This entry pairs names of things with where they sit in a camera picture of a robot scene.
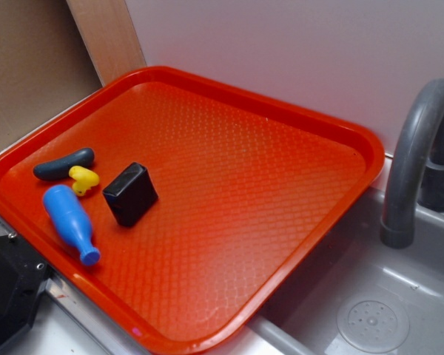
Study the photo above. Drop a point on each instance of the black box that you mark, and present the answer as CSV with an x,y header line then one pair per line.
x,y
130,195

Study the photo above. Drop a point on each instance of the orange plastic tray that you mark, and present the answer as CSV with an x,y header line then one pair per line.
x,y
247,187

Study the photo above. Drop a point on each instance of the yellow toy piece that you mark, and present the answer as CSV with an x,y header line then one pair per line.
x,y
84,179

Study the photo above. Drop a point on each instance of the blue toy bottle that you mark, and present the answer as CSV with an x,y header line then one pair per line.
x,y
71,222

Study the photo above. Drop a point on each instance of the dark grey toy sausage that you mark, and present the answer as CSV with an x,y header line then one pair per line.
x,y
59,168

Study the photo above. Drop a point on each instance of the grey plastic sink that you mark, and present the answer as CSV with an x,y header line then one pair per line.
x,y
353,295

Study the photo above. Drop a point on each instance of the wooden beam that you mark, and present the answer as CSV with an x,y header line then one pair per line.
x,y
109,36

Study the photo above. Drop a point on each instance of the grey toy faucet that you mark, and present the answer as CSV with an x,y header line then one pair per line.
x,y
416,176

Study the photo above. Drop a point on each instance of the brown cardboard panel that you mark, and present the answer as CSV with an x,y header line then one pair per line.
x,y
44,66

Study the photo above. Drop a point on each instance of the black metal bracket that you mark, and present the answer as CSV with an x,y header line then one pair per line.
x,y
23,277

